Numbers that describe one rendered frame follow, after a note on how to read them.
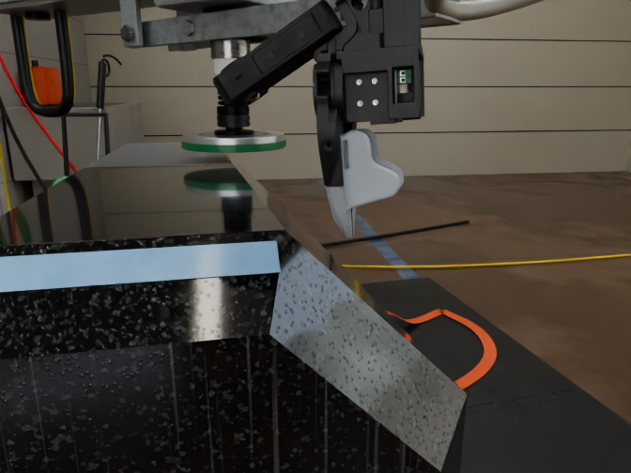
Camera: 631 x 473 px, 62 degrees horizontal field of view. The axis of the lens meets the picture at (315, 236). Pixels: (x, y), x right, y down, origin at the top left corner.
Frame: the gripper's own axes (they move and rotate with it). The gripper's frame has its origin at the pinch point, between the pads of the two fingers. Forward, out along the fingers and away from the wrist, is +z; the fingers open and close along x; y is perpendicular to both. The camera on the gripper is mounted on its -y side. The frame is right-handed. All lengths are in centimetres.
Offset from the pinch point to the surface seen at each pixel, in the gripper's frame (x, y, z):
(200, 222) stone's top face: 10.6, -18.9, 2.0
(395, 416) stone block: 9.6, 3.2, 24.3
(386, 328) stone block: 15.4, 1.7, 16.2
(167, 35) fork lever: 59, -47, -28
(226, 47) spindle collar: 57, -34, -24
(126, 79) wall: 453, -315, -61
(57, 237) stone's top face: 1.0, -30.5, 1.6
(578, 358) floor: 157, 55, 84
